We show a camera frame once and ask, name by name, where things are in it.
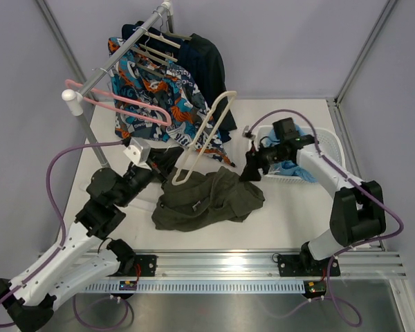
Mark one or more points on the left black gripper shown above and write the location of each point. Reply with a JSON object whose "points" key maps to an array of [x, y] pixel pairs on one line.
{"points": [[156, 171]]}

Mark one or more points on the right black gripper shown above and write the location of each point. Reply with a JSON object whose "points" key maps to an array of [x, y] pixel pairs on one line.
{"points": [[251, 173]]}

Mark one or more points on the light blue shorts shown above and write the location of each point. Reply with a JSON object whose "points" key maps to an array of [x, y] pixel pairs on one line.
{"points": [[287, 167]]}

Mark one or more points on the olive green shorts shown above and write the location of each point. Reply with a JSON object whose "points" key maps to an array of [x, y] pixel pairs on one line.
{"points": [[205, 199]]}

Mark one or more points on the patterned colourful shorts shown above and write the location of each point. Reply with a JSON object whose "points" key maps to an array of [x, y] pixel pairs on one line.
{"points": [[172, 88]]}

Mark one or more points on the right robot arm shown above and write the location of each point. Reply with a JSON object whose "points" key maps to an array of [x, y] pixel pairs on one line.
{"points": [[356, 214]]}

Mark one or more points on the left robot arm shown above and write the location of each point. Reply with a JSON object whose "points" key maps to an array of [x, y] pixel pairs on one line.
{"points": [[31, 298]]}

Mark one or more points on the navy blue shorts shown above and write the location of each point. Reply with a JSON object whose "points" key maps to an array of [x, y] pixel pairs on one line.
{"points": [[186, 57]]}

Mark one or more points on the white perforated plastic basket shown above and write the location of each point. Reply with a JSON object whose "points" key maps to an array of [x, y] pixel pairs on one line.
{"points": [[330, 144]]}

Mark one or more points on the metal clothes rack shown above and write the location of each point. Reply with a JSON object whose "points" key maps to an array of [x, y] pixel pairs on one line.
{"points": [[76, 93]]}

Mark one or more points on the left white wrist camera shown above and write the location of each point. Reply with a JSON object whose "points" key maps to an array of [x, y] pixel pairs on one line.
{"points": [[137, 151]]}

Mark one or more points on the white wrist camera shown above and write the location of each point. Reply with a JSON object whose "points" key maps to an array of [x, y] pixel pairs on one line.
{"points": [[247, 133], [137, 151]]}

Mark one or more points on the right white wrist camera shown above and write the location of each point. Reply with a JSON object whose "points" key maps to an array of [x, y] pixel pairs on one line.
{"points": [[247, 133]]}

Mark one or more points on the aluminium mounting rail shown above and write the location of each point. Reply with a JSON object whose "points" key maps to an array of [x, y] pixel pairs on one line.
{"points": [[251, 272]]}

